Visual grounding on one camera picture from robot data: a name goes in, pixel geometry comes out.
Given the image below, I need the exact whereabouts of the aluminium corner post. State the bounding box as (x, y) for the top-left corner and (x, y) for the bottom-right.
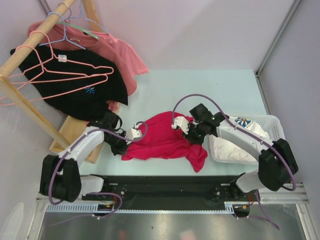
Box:
(257, 0), (303, 81)

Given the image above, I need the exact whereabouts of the white laundry basket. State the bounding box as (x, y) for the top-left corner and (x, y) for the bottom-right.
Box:
(208, 115), (285, 166)

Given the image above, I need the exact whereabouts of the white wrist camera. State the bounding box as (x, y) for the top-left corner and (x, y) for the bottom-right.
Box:
(171, 116), (189, 135)
(125, 121), (144, 144)

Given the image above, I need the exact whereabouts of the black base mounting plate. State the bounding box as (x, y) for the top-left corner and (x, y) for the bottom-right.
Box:
(82, 175), (256, 210)

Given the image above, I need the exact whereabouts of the wooden clothes rack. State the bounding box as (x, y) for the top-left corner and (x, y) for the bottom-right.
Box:
(0, 0), (103, 164)

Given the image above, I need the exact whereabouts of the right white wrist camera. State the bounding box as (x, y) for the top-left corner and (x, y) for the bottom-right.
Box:
(171, 116), (189, 135)

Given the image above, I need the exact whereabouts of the lower pink wire hanger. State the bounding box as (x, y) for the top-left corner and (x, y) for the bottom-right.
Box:
(12, 62), (114, 102)

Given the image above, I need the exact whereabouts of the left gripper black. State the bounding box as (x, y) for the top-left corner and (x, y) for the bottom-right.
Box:
(104, 130), (132, 156)

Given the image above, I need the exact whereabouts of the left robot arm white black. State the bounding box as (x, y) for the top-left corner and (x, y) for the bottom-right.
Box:
(39, 112), (129, 205)

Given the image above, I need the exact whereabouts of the magenta t shirt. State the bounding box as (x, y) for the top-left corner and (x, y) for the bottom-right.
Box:
(121, 111), (208, 173)

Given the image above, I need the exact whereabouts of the blue wire hanger rear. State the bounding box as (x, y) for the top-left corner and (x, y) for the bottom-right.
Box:
(65, 0), (109, 34)

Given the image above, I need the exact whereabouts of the pink wire hanger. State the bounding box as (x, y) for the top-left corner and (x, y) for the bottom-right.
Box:
(18, 45), (118, 81)
(12, 62), (114, 102)

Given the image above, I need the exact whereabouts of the white t shirt in basket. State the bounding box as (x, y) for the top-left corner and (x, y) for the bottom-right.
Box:
(209, 116), (270, 165)

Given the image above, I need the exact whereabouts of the white slotted cable duct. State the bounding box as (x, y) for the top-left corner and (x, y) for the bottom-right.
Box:
(45, 202), (235, 215)

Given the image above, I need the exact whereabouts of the upper pink wire hanger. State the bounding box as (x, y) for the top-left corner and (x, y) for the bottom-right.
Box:
(18, 45), (118, 81)

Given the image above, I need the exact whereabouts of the green plastic hanger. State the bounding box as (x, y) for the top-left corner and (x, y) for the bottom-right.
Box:
(56, 21), (99, 41)

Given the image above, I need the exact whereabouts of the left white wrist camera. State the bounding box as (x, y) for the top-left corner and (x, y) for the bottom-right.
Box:
(125, 121), (144, 144)

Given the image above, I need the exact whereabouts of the black t shirt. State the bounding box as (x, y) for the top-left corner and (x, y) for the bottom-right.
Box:
(19, 45), (128, 122)

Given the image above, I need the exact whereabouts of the salmon pink t shirt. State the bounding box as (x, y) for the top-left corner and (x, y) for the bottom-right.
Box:
(41, 25), (149, 110)

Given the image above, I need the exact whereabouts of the blue wire hanger front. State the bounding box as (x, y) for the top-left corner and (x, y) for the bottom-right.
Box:
(40, 11), (86, 50)

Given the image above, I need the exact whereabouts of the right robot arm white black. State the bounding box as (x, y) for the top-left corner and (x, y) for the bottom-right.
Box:
(172, 103), (299, 201)

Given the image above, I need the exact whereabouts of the blue wire hanger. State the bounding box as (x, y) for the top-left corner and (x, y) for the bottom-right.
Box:
(40, 11), (86, 50)
(65, 0), (109, 34)

